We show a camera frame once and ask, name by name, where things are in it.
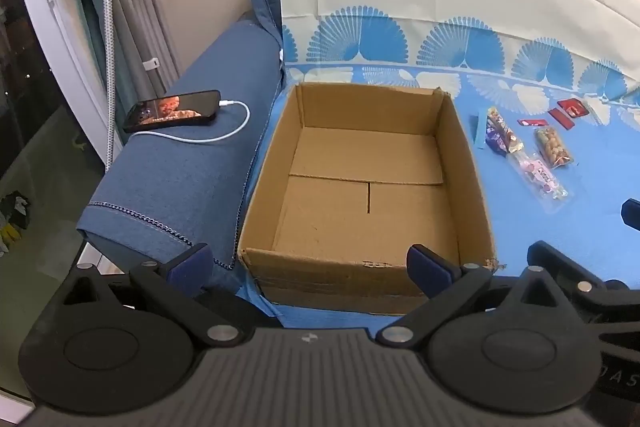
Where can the blue stick packet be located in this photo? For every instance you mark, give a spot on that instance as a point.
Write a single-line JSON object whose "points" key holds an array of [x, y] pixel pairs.
{"points": [[480, 129]]}

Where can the slim red candy packet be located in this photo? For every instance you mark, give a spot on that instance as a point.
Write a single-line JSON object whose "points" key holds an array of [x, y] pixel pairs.
{"points": [[533, 123]]}

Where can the red coffee pouch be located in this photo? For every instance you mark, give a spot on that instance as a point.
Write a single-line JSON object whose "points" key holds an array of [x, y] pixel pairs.
{"points": [[575, 107]]}

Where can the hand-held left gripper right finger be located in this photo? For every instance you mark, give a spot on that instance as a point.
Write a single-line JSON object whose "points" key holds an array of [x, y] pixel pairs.
{"points": [[429, 271]]}

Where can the clear candy bag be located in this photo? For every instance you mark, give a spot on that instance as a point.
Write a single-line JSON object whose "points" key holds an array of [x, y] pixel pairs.
{"points": [[542, 179]]}

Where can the purple chocolate bar wrapper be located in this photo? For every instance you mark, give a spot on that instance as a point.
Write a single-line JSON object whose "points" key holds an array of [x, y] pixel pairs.
{"points": [[496, 139]]}

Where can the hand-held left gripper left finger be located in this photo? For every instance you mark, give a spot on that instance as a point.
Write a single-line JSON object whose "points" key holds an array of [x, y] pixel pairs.
{"points": [[192, 266]]}

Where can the gold snack bar wrapper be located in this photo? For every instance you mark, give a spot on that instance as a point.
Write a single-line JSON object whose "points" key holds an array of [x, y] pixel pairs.
{"points": [[496, 114]]}

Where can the white curtain clip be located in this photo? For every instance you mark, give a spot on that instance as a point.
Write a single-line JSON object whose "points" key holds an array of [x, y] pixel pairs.
{"points": [[151, 63]]}

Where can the cardboard box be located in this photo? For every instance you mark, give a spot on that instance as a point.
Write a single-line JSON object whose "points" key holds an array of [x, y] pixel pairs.
{"points": [[350, 207]]}

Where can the clear peanut packet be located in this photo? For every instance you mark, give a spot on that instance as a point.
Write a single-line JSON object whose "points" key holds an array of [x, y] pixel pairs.
{"points": [[552, 147]]}

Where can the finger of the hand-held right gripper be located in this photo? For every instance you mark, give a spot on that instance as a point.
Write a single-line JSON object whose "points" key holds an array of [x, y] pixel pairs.
{"points": [[575, 274], [632, 213]]}

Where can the blue denim sofa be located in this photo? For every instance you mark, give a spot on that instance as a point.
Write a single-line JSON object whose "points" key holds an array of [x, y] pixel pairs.
{"points": [[190, 187]]}

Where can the blue fan-print sheet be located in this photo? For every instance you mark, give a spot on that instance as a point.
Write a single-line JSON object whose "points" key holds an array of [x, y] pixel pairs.
{"points": [[525, 232]]}

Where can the white window frame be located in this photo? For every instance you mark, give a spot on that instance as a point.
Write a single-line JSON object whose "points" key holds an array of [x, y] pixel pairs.
{"points": [[55, 32]]}

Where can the black smartphone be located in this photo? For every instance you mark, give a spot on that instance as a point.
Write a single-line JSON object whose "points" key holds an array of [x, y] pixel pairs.
{"points": [[172, 109]]}

